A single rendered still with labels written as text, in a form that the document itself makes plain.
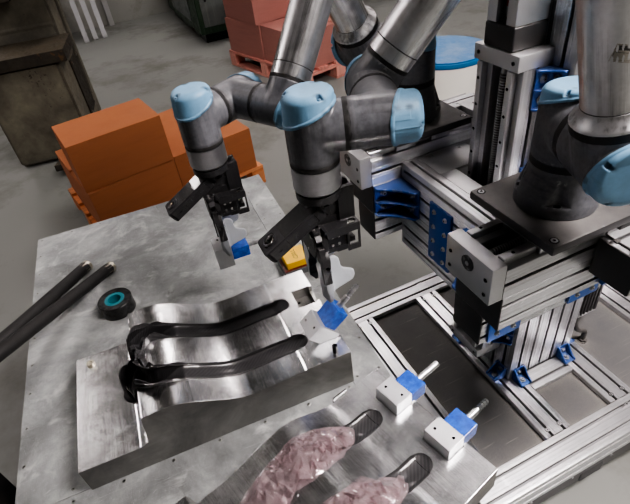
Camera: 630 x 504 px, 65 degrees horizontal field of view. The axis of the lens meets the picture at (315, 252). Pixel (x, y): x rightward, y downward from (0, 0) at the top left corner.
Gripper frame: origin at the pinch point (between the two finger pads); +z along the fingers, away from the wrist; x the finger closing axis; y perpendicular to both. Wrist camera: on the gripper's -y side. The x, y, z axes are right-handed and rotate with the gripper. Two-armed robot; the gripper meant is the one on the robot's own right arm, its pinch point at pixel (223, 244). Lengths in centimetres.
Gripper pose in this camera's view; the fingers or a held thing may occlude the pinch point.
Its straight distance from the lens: 112.5
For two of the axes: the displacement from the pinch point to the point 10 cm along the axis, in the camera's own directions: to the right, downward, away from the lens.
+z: 1.2, 7.7, 6.3
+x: -3.7, -5.5, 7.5
